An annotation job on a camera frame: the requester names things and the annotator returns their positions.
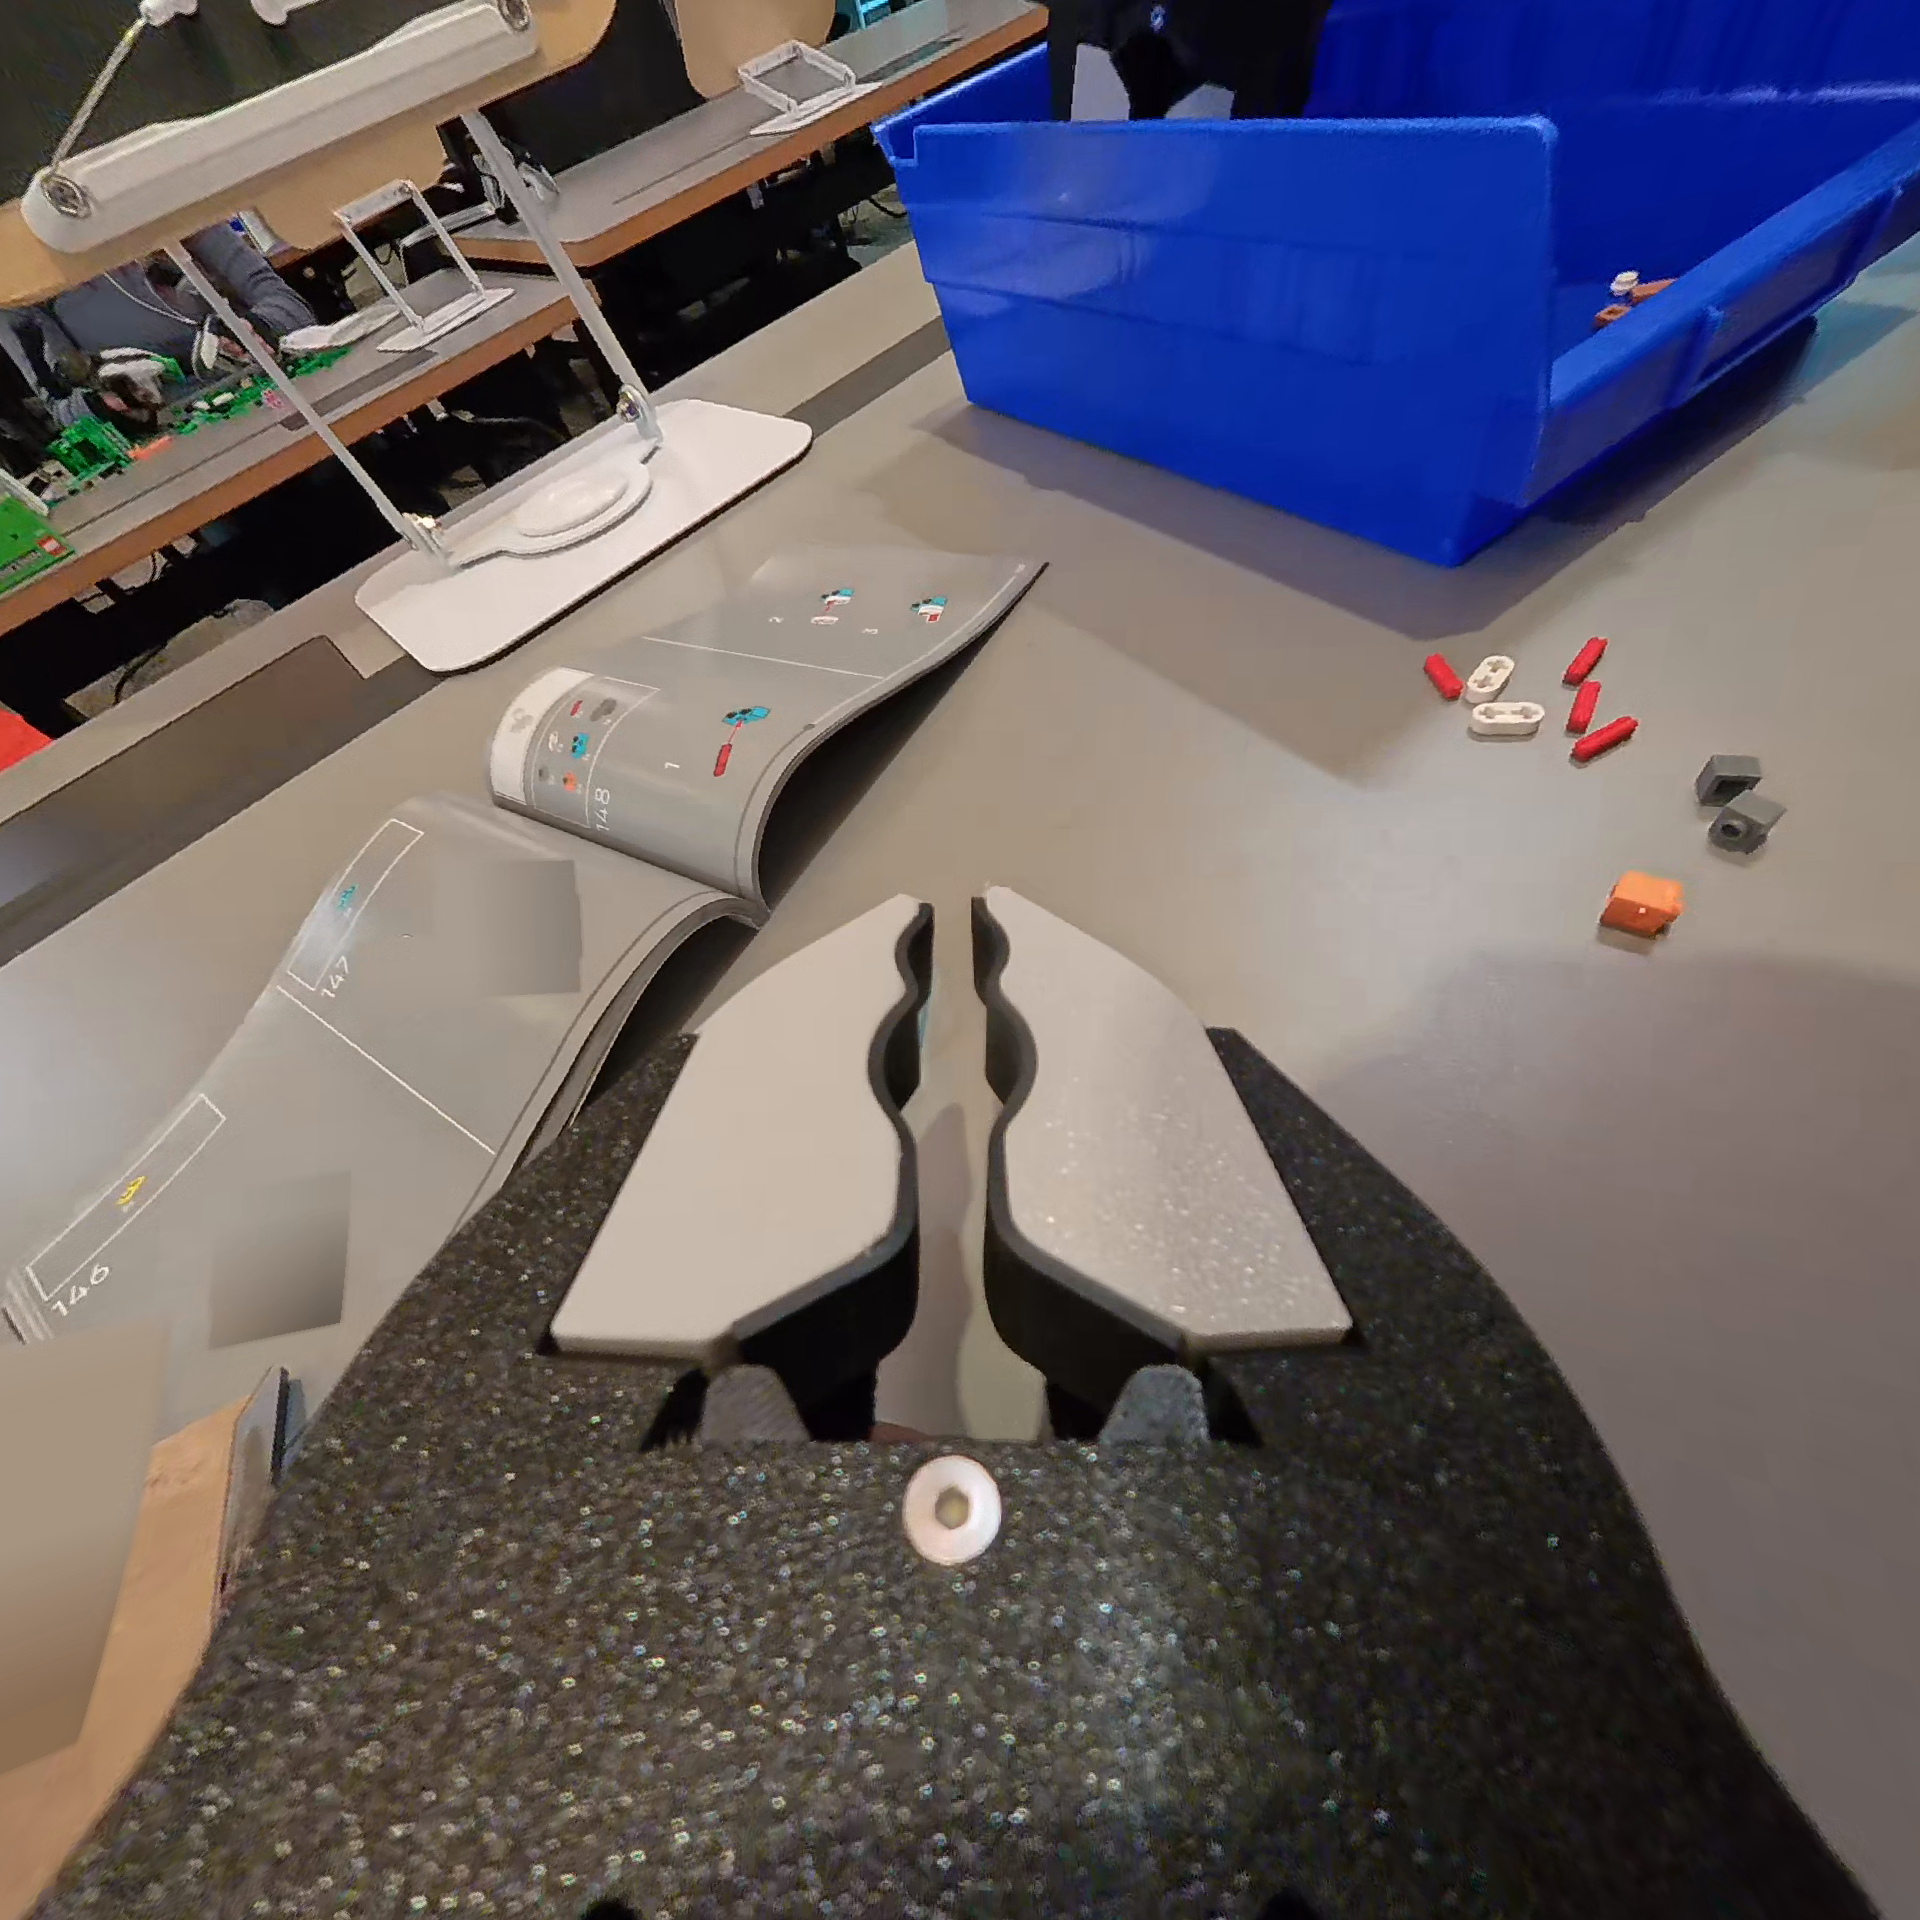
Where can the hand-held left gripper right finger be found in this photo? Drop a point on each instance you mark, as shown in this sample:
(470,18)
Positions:
(1172,1184)

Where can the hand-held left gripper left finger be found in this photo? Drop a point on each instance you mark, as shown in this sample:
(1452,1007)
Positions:
(750,1184)

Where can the blue plastic bin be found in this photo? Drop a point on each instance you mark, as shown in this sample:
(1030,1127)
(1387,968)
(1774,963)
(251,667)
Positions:
(1230,300)

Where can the orange small brick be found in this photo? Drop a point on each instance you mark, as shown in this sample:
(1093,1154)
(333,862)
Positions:
(1641,906)

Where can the dark grey small brick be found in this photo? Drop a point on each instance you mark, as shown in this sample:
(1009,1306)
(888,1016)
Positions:
(1747,826)
(1724,778)

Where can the grey desk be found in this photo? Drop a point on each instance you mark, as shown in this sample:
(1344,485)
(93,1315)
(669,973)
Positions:
(1349,1051)

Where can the small white lamp stand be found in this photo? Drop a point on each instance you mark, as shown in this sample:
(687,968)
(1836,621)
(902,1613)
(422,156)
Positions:
(435,323)
(316,333)
(811,91)

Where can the grey instruction booklet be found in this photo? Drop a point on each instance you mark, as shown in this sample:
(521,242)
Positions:
(675,750)

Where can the wood-edged background table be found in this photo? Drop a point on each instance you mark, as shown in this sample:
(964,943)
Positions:
(240,452)
(675,166)

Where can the dark printed cardboard box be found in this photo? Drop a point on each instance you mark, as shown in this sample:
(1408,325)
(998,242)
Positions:
(195,1501)

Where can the red rounded object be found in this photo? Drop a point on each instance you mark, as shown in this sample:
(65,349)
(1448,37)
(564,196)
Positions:
(20,740)

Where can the white bar lamp head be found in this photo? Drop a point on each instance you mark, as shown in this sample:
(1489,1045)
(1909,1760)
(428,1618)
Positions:
(301,99)

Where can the green brick build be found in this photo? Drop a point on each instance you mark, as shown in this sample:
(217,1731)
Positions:
(212,404)
(89,452)

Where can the green brick baseplate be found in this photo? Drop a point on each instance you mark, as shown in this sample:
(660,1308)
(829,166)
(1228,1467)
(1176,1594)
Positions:
(23,533)

